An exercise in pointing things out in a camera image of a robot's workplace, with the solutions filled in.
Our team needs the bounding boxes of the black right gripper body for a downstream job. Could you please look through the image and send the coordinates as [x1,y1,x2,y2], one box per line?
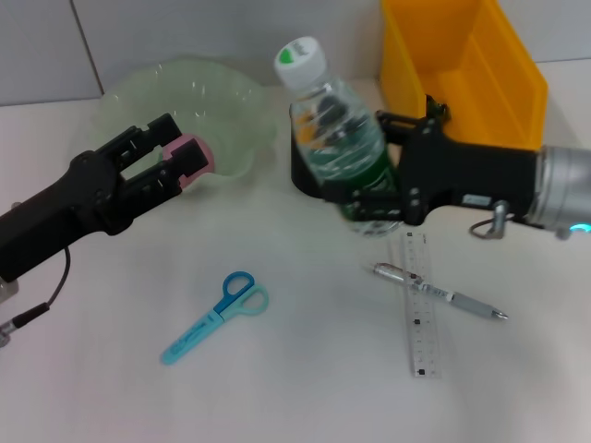
[398,117,540,228]

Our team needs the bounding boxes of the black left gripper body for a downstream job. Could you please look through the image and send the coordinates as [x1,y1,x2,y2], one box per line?
[0,149,136,282]

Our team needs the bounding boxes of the pink peach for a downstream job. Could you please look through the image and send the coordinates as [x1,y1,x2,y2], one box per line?
[159,132,217,189]

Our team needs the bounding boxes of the clear green-label water bottle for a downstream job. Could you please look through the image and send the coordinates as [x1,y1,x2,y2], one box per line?
[273,35,404,238]

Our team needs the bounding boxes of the translucent green fruit plate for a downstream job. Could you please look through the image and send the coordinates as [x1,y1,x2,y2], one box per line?
[90,54,278,186]

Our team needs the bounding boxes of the black mesh pen holder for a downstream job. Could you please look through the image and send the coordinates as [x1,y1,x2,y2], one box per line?
[288,102,403,200]

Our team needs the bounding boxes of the clear grey ballpoint pen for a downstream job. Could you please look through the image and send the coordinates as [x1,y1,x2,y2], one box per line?
[368,262,509,321]

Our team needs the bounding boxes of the transparent plastic ruler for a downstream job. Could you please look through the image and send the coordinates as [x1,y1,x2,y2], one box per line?
[399,232,443,379]

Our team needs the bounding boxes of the blue teal scissors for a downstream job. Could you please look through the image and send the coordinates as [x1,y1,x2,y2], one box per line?
[160,270,271,366]

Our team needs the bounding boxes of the yellow plastic bin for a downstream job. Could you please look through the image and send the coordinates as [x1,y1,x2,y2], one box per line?
[380,0,549,151]

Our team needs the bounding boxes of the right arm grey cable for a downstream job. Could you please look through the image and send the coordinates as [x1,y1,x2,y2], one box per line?
[469,200,513,241]

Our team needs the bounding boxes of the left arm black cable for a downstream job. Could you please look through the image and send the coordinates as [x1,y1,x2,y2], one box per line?
[0,245,71,347]

